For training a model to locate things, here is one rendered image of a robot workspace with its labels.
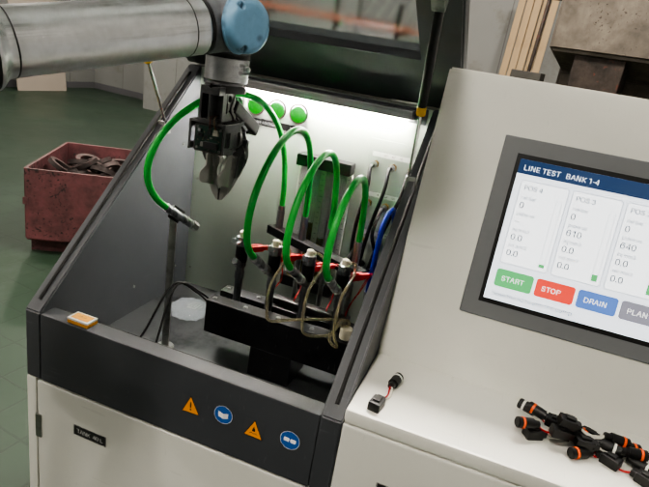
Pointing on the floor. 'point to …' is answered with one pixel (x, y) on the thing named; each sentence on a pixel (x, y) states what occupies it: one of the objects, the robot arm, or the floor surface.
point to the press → (599, 46)
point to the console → (487, 158)
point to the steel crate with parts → (66, 190)
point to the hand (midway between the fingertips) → (221, 191)
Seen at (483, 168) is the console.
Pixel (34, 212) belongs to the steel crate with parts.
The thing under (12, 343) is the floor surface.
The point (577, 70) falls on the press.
